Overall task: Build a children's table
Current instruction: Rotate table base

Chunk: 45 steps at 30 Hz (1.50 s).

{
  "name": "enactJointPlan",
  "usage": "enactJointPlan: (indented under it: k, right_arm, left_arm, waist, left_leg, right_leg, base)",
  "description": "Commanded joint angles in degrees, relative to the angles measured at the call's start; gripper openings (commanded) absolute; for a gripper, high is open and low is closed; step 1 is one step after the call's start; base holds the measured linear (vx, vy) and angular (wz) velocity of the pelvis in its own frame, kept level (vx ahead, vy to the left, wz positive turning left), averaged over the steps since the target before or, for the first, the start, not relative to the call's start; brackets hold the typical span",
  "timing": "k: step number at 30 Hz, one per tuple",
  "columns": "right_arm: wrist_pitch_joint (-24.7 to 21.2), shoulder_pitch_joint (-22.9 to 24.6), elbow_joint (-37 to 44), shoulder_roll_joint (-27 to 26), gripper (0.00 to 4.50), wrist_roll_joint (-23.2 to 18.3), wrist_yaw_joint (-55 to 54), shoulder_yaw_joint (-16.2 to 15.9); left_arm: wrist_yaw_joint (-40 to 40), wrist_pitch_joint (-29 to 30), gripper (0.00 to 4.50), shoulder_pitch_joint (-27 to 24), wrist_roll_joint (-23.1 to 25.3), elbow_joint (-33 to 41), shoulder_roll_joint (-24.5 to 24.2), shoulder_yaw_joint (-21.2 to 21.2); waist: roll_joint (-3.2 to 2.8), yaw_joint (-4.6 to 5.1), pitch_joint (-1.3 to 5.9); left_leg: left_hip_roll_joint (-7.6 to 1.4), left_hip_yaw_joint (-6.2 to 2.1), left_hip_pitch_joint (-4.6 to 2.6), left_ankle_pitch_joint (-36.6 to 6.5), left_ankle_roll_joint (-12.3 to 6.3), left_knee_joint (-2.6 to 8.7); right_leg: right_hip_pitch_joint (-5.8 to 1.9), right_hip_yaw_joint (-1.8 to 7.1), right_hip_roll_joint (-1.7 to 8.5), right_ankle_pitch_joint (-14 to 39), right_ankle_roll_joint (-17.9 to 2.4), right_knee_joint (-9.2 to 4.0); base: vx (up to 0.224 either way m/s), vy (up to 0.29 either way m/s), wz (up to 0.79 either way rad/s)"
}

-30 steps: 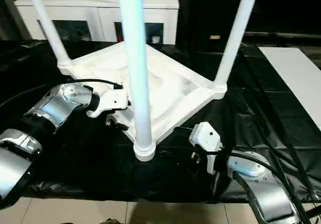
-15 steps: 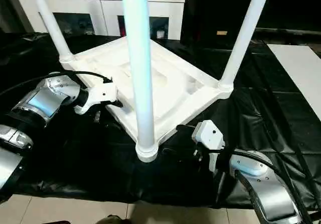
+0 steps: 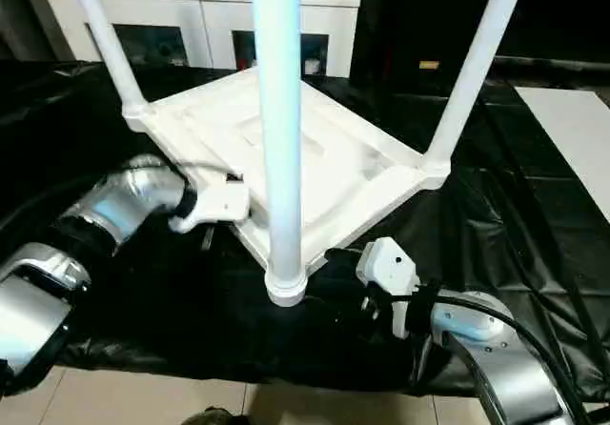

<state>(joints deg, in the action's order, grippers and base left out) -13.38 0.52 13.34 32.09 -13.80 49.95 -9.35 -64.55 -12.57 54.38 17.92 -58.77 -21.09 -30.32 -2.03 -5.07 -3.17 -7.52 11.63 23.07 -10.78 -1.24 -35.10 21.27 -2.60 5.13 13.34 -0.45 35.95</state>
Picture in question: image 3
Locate black robot left foot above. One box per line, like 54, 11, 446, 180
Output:
183, 408, 250, 425

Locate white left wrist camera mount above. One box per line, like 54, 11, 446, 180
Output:
169, 174, 253, 234

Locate black bar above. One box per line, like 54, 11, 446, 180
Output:
493, 56, 610, 72

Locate white cabinet with glass doors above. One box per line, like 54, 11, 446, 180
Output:
41, 0, 359, 80

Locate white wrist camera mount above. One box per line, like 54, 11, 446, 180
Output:
169, 174, 253, 234
356, 236, 424, 339

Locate grey curtain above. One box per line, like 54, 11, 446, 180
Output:
0, 0, 77, 63

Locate white plastic table top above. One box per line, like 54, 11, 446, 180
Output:
122, 65, 452, 279

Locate white board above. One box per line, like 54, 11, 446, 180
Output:
514, 86, 610, 193

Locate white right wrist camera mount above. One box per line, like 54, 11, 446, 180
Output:
356, 236, 424, 339

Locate black mat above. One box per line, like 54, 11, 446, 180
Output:
0, 57, 610, 394

